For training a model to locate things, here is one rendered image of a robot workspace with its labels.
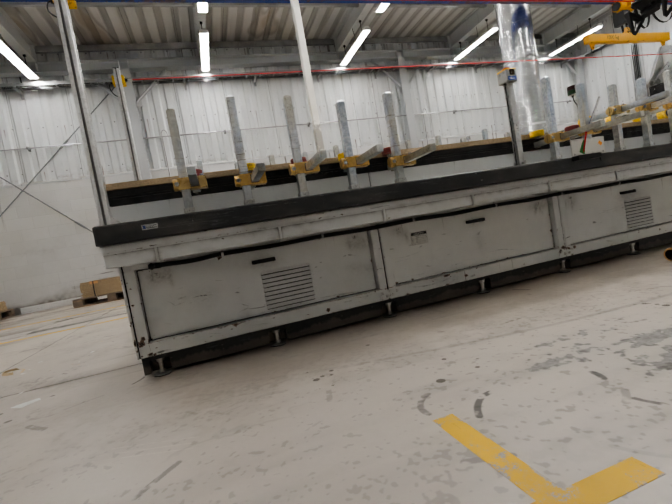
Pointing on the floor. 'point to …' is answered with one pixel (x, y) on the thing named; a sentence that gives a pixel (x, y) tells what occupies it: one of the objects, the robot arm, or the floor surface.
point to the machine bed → (373, 252)
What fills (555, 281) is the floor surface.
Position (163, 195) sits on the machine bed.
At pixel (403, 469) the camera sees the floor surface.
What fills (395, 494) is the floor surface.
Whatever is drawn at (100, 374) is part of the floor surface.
